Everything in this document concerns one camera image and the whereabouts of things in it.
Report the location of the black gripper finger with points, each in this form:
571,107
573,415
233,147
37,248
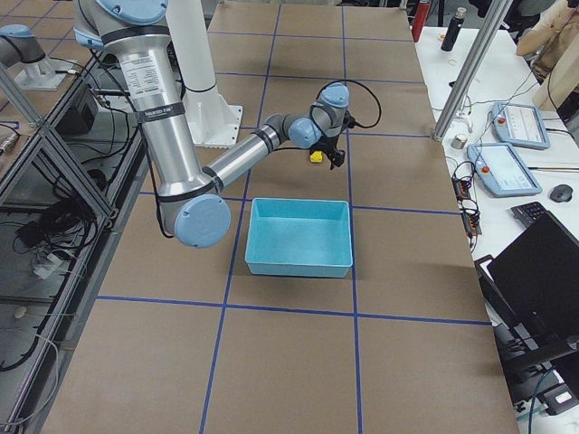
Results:
326,156
336,158

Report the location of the small silver cylinder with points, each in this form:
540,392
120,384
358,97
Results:
459,141

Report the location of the black laptop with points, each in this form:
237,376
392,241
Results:
533,287

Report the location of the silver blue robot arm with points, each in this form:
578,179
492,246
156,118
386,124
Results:
163,52

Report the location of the aluminium frame post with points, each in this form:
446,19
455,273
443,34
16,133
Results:
483,40

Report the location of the second grey robot arm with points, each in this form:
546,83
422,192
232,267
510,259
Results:
20,46

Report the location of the seated person beige top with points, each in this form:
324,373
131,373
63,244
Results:
550,37

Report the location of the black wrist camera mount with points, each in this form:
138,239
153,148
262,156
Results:
349,121

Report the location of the teach pendant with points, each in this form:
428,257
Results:
502,171
519,125

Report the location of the black keyboard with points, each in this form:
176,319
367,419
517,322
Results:
528,213

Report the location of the far teach pendant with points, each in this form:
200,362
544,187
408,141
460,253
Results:
519,125

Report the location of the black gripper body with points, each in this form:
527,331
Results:
333,149

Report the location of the white pedestal column base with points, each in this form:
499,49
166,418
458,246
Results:
211,120

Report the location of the black computer mouse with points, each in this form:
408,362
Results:
561,193

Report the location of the orange black electronics board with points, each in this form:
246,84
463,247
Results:
462,179

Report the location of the black water bottle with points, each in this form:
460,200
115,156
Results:
453,29

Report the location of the light blue plastic bin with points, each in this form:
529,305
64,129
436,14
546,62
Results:
299,238

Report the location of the yellow beetle toy car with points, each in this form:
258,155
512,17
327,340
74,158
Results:
316,157

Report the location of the near teach pendant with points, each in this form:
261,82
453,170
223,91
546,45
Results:
502,171

